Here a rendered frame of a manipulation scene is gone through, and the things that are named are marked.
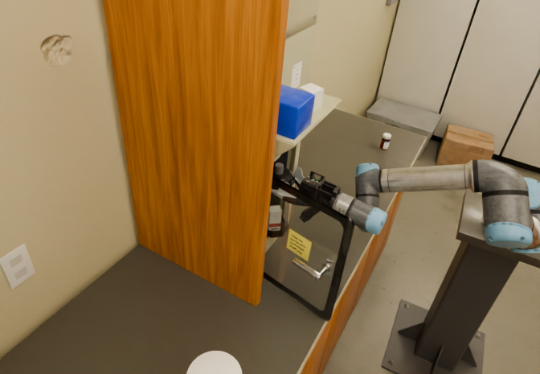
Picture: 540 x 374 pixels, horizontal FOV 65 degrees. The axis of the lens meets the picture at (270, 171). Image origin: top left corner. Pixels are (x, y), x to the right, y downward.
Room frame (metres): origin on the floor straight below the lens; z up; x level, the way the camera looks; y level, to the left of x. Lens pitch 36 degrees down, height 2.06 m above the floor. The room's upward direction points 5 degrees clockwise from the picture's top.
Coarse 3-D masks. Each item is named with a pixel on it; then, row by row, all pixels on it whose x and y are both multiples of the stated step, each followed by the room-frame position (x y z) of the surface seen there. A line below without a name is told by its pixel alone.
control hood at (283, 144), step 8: (328, 96) 1.19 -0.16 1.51; (328, 104) 1.13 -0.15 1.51; (336, 104) 1.14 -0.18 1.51; (320, 112) 1.08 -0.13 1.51; (328, 112) 1.09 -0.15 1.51; (312, 120) 1.02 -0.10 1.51; (320, 120) 1.03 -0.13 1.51; (312, 128) 0.99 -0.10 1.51; (280, 136) 0.92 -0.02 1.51; (304, 136) 0.94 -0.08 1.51; (280, 144) 0.91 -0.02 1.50; (288, 144) 0.90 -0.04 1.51; (296, 144) 0.90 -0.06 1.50; (280, 152) 0.90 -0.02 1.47
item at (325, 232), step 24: (288, 192) 0.87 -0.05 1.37; (288, 216) 0.87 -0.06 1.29; (312, 216) 0.82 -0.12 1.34; (336, 216) 0.78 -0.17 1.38; (312, 240) 0.82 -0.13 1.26; (336, 240) 0.78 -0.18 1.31; (264, 264) 0.91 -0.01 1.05; (288, 264) 0.85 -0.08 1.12; (312, 264) 0.81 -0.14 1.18; (336, 264) 0.77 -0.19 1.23; (288, 288) 0.85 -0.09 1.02; (312, 288) 0.80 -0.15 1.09; (336, 288) 0.76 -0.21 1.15
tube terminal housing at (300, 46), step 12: (300, 36) 1.13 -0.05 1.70; (312, 36) 1.21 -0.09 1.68; (288, 48) 1.08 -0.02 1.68; (300, 48) 1.14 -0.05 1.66; (312, 48) 1.22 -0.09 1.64; (288, 60) 1.09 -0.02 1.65; (300, 60) 1.15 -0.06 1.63; (288, 72) 1.09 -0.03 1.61; (288, 84) 1.10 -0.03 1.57; (300, 84) 1.17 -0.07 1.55; (300, 144) 1.22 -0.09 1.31; (288, 156) 1.22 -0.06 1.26; (288, 168) 1.23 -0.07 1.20
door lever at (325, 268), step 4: (292, 260) 0.79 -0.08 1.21; (296, 260) 0.79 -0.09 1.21; (296, 264) 0.78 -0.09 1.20; (300, 264) 0.78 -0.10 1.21; (304, 264) 0.78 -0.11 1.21; (324, 264) 0.78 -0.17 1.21; (300, 268) 0.77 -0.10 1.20; (304, 268) 0.77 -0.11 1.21; (308, 268) 0.77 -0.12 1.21; (324, 268) 0.77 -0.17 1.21; (328, 268) 0.78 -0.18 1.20; (308, 272) 0.76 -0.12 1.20; (312, 272) 0.75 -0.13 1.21; (316, 272) 0.75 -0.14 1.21; (320, 272) 0.76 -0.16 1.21; (324, 272) 0.76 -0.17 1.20; (312, 276) 0.75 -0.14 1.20; (316, 276) 0.74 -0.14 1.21; (320, 276) 0.74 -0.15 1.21; (316, 280) 0.74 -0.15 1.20
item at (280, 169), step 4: (276, 164) 1.10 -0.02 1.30; (280, 164) 1.11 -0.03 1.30; (276, 168) 1.09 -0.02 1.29; (280, 168) 1.09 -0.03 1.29; (284, 168) 1.13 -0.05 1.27; (276, 172) 1.09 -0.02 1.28; (280, 172) 1.09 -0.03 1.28; (284, 172) 1.11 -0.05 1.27; (288, 172) 1.11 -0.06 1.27; (276, 176) 1.08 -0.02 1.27; (280, 176) 1.08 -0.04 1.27; (284, 176) 1.08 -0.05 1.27; (288, 176) 1.09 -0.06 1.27; (284, 180) 1.07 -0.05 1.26; (288, 180) 1.08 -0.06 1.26
